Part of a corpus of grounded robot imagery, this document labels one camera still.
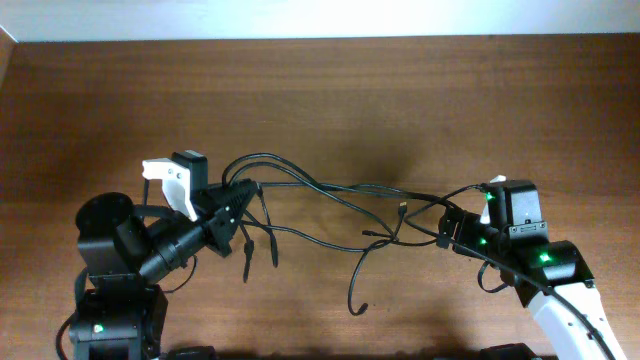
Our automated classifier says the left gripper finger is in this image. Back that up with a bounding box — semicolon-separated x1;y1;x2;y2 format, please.
205;203;245;250
207;179;259;213

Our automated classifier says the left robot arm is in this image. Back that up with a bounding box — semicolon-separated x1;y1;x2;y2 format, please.
63;180;259;359

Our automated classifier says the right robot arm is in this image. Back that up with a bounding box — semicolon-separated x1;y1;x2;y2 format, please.
438;178;626;359

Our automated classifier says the right camera black cable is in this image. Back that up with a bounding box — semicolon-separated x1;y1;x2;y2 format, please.
403;183;619;360

